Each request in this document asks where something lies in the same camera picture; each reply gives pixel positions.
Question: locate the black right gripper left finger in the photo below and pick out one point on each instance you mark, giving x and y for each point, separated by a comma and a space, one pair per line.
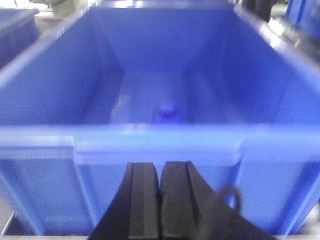
134, 213

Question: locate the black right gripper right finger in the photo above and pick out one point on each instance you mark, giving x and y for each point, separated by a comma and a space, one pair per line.
191, 210

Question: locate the blue bottle-shaped plastic part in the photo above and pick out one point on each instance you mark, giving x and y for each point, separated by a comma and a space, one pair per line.
167, 113

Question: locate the blue bin on right rack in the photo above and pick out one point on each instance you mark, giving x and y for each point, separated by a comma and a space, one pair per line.
18, 31

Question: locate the blue bin right rack edge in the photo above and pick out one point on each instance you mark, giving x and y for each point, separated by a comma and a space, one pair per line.
305, 15

